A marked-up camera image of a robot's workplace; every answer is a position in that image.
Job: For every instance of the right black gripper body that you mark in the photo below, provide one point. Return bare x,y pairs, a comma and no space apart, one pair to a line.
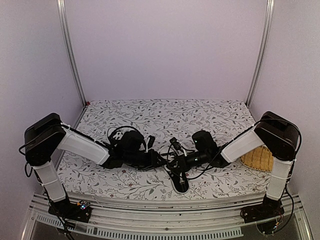
185,166

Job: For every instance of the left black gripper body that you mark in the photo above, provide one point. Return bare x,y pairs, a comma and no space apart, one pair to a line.
148,163

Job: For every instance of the black canvas sneaker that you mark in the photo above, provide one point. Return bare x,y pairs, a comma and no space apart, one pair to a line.
114,136
179,181

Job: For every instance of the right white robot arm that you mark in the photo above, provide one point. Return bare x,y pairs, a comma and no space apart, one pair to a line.
272,140

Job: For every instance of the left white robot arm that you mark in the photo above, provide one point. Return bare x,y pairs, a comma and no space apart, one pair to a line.
50,134

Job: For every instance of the floral patterned table mat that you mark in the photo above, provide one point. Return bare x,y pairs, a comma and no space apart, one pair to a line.
163,119

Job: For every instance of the woven bamboo tray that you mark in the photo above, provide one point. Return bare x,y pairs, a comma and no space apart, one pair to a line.
259,159

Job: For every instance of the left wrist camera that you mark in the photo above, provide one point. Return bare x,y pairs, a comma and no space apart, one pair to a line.
149,143

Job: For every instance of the front aluminium rail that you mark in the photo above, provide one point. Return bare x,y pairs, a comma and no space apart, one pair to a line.
200,219

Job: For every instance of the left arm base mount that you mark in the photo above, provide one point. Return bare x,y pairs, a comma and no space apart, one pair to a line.
80,211

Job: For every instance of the left aluminium frame post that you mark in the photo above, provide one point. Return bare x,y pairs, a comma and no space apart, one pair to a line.
61,7

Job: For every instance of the aluminium frame post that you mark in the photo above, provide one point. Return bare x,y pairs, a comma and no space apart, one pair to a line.
61,7
267,24

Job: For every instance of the right aluminium frame post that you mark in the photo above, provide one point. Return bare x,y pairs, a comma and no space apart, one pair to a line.
267,24

